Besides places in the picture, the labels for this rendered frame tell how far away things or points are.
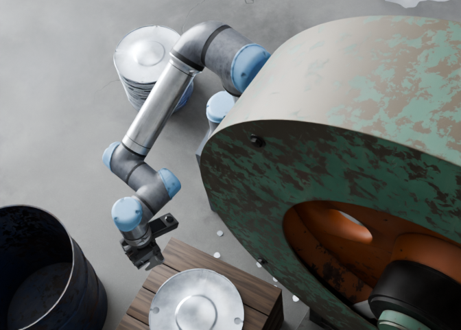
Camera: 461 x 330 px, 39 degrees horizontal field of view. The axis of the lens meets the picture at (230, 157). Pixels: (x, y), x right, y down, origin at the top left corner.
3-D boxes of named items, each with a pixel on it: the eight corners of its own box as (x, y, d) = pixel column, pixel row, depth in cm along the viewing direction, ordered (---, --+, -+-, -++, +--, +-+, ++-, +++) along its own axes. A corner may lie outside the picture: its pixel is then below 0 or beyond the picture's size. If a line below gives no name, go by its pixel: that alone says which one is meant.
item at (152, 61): (107, 80, 261) (106, 79, 260) (123, 24, 274) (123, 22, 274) (178, 86, 256) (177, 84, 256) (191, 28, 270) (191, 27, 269)
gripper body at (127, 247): (124, 251, 185) (114, 234, 174) (149, 233, 187) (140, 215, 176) (139, 272, 181) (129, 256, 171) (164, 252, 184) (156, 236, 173)
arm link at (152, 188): (151, 154, 170) (120, 182, 166) (181, 178, 165) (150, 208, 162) (156, 168, 177) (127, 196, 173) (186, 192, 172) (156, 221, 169)
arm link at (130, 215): (149, 206, 160) (123, 230, 158) (157, 224, 170) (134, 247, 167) (127, 187, 163) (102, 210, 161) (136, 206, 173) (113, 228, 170)
